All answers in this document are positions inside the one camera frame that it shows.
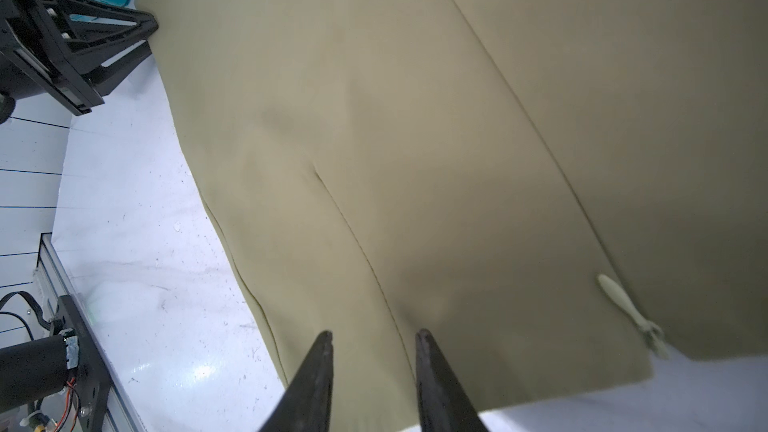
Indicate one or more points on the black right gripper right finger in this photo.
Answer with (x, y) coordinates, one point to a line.
(443, 405)

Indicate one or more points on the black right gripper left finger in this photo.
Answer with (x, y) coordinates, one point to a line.
(307, 401)

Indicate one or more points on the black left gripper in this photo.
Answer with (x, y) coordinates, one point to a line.
(115, 35)

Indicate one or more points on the olive green skirt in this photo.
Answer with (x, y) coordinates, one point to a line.
(473, 167)

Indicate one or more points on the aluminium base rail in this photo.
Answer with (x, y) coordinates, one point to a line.
(52, 280)

